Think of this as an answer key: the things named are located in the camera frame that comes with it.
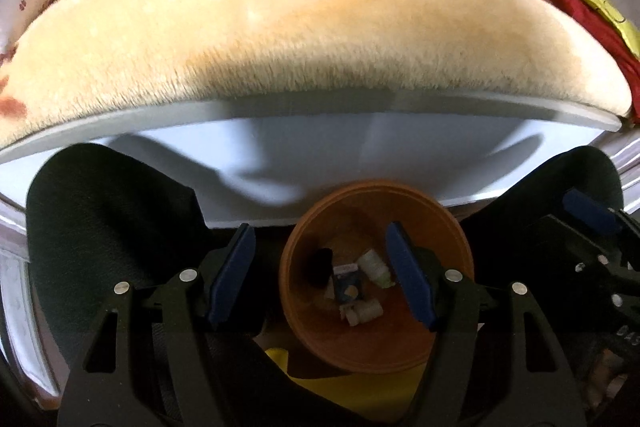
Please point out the yellow printed cloth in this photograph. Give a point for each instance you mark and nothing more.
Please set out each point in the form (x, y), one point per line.
(600, 2)

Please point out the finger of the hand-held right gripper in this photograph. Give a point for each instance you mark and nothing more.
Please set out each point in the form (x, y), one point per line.
(590, 209)

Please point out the person's left leg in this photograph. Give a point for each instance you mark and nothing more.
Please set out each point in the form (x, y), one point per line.
(100, 217)

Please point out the small blue box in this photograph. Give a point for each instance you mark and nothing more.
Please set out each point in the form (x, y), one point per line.
(347, 289)

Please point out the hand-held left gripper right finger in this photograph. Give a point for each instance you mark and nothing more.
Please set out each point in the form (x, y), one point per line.
(407, 277)

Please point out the person's right leg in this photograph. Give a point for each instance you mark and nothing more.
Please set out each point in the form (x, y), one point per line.
(525, 202)

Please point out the plain yellow fabric item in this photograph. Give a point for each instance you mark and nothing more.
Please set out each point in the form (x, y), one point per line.
(350, 392)

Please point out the orange plastic bin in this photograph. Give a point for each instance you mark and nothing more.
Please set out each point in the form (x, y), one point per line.
(360, 347)

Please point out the plush floral blanket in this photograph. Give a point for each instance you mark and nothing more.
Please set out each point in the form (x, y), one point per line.
(300, 32)

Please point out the white bed frame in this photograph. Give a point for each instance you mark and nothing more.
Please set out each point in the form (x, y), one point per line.
(300, 157)

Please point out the person's leg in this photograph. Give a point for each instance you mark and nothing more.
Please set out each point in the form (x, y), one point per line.
(525, 202)
(100, 217)

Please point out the small black item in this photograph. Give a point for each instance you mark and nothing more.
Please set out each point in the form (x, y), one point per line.
(320, 267)

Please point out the small white plastic bottle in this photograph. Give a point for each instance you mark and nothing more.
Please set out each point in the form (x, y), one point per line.
(365, 309)
(372, 264)

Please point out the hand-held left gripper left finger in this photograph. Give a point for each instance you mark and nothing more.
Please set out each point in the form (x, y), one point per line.
(232, 277)

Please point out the red cloth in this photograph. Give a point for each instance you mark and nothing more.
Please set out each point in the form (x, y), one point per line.
(565, 17)

